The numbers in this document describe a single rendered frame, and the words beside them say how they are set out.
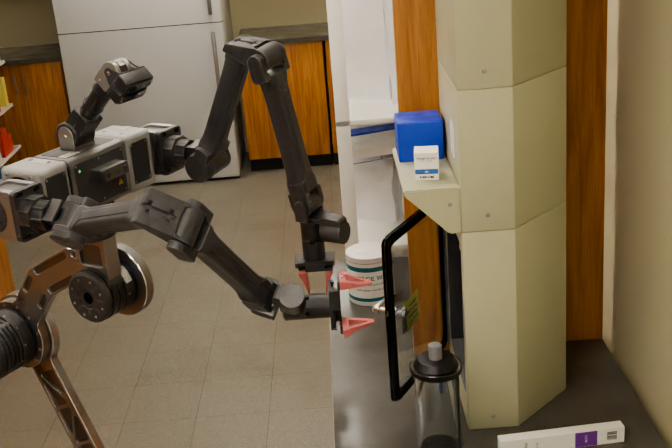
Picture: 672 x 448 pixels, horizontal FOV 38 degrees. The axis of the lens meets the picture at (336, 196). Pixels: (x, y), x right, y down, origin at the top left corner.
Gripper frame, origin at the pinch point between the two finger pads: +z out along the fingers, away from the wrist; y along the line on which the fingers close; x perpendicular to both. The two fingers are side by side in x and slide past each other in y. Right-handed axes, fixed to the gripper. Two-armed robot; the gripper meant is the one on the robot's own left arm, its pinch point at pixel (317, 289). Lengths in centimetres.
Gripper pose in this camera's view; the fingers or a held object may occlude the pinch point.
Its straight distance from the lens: 255.8
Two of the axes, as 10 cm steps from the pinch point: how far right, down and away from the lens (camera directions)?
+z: 0.8, 9.4, 3.3
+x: -0.2, -3.2, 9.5
